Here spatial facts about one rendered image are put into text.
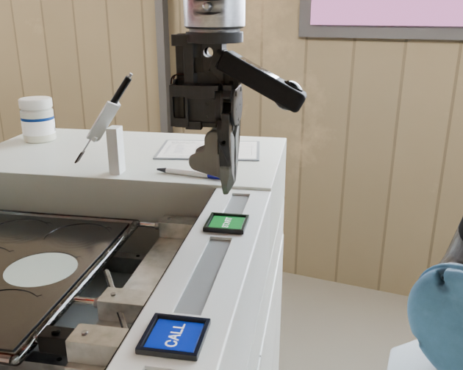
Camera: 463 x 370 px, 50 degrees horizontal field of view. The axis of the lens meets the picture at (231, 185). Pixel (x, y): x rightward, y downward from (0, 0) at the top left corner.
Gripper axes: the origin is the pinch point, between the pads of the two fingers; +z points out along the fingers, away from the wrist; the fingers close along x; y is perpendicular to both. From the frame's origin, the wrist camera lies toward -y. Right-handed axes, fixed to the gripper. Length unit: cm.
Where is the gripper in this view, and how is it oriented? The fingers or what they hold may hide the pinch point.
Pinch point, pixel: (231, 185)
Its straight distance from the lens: 68.1
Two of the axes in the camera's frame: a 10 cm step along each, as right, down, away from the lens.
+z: 0.0, 9.4, 3.3
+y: -9.8, -0.6, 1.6
